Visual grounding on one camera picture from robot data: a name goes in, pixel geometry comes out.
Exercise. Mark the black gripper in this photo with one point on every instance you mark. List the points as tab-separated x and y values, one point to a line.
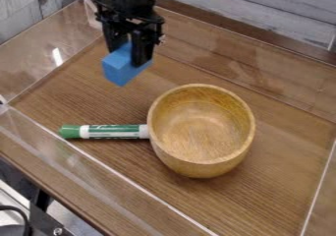
131	17

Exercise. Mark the blue foam block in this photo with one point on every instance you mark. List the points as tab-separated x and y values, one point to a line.
119	71

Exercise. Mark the brown wooden bowl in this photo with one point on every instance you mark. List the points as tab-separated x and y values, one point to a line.
202	130

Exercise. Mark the green white marker pen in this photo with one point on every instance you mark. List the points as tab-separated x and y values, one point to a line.
104	131

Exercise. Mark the black table leg bracket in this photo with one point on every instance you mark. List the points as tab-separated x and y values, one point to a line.
43	223

